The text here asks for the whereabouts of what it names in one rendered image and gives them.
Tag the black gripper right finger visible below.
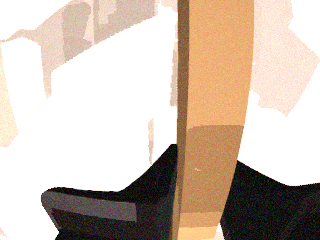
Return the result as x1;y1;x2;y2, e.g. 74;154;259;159
220;160;320;240

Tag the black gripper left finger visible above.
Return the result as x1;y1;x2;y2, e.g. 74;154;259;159
40;144;177;240

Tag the long brown wooden rail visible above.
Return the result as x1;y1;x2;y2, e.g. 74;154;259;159
172;0;255;240

